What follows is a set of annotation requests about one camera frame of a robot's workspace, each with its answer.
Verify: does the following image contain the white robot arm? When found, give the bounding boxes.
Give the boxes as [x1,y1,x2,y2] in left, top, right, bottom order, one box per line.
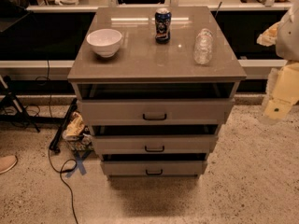
[257,0,299,124]

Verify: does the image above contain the grey drawer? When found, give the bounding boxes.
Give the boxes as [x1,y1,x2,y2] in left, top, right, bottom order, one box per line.
[92,135,218,155]
[101,161,207,176]
[78,99,235,125]

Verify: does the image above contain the crumpled snack bags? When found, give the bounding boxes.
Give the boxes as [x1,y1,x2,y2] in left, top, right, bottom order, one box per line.
[62,111,93,151]

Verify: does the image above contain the black tripod stand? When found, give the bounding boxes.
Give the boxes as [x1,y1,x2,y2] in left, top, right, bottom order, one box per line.
[0,75,40,132]

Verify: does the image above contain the white ceramic bowl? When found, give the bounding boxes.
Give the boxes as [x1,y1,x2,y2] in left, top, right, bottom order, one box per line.
[87,29,122,58]

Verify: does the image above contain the clear plastic water bottle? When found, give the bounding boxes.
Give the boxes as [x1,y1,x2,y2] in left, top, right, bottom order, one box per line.
[193,28,213,64]

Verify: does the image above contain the grey drawer cabinet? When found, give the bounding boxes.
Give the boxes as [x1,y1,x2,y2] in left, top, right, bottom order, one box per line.
[66,6,248,181]

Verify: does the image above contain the blue soda can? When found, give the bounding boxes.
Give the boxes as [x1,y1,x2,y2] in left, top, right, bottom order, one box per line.
[155,7,172,44]

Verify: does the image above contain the tan shoe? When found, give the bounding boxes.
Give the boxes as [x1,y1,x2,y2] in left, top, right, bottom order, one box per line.
[0,155,18,174]

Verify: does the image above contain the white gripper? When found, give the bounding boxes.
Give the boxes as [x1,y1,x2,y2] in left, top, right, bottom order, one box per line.
[257,22,299,125]

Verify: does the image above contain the black power strip bar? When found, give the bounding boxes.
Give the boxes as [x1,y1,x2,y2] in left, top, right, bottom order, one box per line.
[49,98,77,153]

